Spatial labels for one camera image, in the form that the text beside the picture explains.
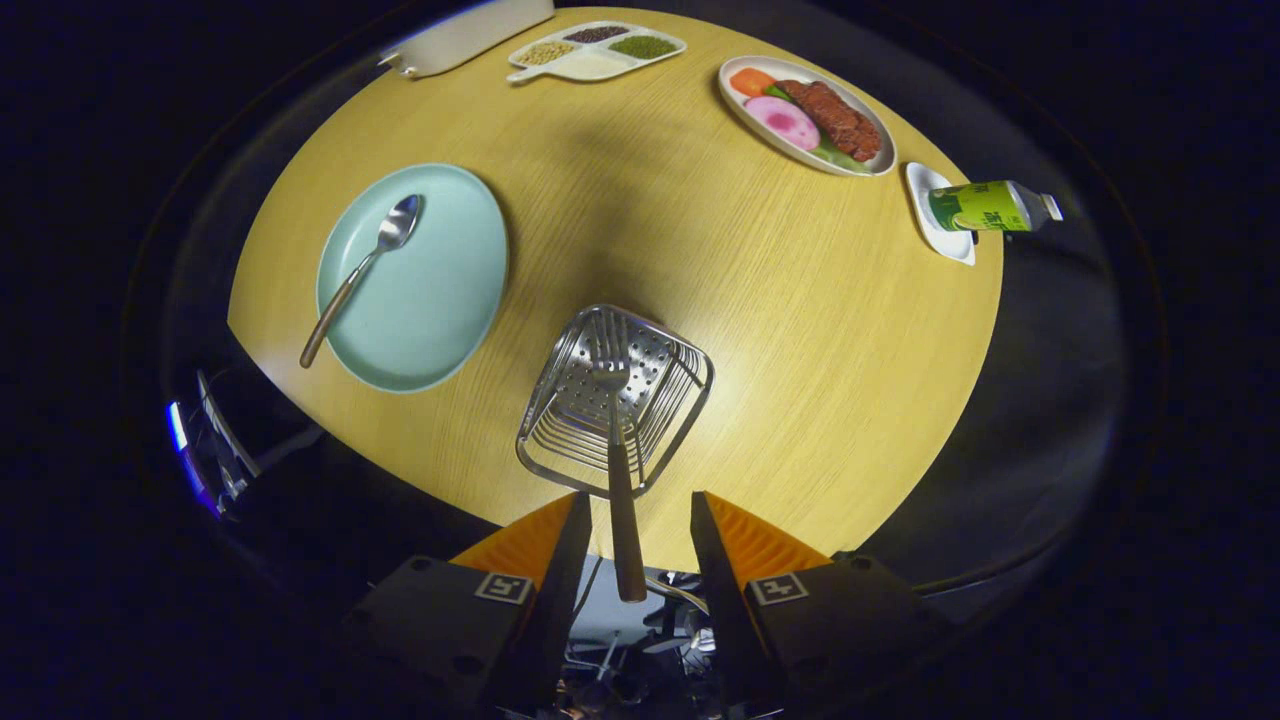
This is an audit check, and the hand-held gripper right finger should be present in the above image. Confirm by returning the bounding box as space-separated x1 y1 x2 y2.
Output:
690 490 951 711

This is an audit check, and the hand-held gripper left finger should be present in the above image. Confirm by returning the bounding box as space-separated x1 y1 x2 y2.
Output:
345 490 593 711

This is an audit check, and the metal fork brown handle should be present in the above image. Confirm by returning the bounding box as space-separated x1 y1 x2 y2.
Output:
590 310 649 604

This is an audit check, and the metal spoon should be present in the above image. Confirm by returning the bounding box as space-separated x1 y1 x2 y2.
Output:
299 194 424 369

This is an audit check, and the light green round plate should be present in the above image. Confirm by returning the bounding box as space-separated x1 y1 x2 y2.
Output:
316 163 510 394

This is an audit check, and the white square coaster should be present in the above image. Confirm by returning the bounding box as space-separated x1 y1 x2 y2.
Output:
905 162 977 267

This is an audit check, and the lit computer monitor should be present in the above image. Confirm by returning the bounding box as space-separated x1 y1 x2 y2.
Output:
166 400 221 517

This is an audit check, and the green lettuce leaf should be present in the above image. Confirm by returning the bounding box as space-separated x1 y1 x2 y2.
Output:
765 85 871 173

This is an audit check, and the green drink bottle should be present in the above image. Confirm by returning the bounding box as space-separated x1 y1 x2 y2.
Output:
927 180 1064 233

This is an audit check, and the pink round food slice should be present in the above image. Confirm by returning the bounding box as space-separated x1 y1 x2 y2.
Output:
744 95 821 153

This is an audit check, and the brown meat piece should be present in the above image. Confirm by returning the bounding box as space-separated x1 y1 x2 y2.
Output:
778 79 883 163

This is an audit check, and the white divided dish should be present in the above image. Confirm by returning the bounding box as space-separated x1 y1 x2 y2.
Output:
506 20 688 84

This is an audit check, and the white oval food plate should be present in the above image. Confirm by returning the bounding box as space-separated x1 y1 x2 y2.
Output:
718 55 898 178

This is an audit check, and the white toaster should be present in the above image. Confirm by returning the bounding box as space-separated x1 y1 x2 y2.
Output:
378 0 556 79

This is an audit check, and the metal wire basket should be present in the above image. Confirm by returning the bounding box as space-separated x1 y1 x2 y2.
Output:
515 303 716 499

